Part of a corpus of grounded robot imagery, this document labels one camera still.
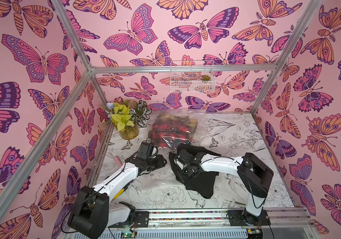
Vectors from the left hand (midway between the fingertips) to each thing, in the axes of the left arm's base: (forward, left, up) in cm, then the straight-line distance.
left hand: (165, 161), depth 86 cm
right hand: (-6, -9, -7) cm, 13 cm away
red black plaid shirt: (+22, -1, +1) cm, 22 cm away
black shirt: (-10, -21, -5) cm, 24 cm away
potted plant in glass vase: (+20, +23, +17) cm, 34 cm away
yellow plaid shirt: (+22, -1, 0) cm, 22 cm away
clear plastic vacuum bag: (+23, -28, -7) cm, 37 cm away
